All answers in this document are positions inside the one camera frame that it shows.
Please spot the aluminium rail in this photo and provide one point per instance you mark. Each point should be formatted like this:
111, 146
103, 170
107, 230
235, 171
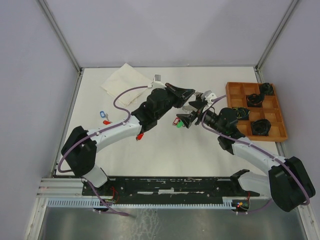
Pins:
60, 188

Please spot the blue handled key organiser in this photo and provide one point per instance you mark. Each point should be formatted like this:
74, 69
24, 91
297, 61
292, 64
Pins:
188, 108

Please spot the green tag key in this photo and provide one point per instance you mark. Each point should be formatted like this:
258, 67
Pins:
179, 125

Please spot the blue tag key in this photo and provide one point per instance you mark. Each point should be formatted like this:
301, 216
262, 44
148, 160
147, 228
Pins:
104, 115

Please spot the floral fabric bundle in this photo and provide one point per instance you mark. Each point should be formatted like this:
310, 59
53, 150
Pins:
242, 113

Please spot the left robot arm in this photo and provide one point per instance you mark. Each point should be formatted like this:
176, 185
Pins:
82, 146

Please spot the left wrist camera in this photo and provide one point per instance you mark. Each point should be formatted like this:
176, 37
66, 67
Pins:
156, 82

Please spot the black fabric bundle bottom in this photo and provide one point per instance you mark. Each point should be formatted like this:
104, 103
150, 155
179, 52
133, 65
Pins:
261, 127

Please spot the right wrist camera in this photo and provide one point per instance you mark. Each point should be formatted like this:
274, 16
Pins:
208, 96

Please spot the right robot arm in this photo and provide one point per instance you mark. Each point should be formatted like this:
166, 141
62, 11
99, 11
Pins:
285, 180

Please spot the aluminium frame post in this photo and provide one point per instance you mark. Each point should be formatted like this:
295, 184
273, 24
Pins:
45, 8
277, 33

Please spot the black mounting plate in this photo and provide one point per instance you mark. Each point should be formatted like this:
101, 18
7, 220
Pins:
165, 190

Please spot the red tag key bunch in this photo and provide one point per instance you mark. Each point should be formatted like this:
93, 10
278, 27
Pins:
176, 121

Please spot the red tag small key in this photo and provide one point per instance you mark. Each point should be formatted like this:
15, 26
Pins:
139, 136

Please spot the black fabric bundle top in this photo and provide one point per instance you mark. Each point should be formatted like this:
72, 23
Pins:
266, 89

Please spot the left aluminium frame post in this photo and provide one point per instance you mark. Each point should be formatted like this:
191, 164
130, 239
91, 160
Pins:
45, 8

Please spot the black fabric bundle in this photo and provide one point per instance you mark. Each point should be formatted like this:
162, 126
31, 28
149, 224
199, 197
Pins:
261, 127
255, 100
266, 89

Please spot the right aluminium frame post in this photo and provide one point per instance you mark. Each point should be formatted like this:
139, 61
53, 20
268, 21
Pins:
277, 33

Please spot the wooden compartment tray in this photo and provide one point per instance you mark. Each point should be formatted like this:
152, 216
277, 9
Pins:
237, 97

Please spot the white folded cloth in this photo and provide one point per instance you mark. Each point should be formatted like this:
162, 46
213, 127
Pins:
126, 77

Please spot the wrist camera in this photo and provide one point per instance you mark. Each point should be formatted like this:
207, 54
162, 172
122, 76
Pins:
208, 96
156, 82

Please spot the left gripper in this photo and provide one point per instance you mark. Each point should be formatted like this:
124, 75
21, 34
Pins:
182, 95

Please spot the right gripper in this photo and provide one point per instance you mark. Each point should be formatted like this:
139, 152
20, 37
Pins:
200, 105

